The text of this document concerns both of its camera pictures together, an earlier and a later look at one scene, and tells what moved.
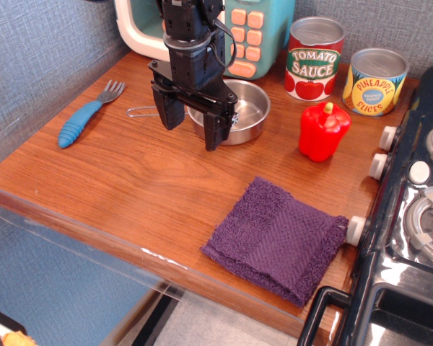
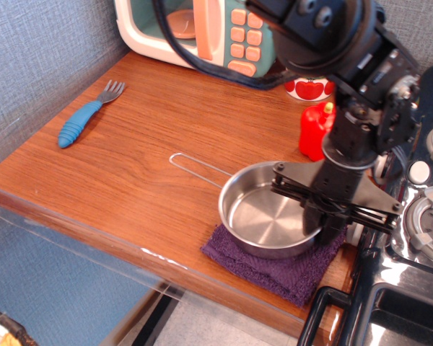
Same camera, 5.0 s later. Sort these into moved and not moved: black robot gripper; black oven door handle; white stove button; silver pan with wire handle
Moved: silver pan with wire handle; black robot gripper
Not moved: white stove button; black oven door handle
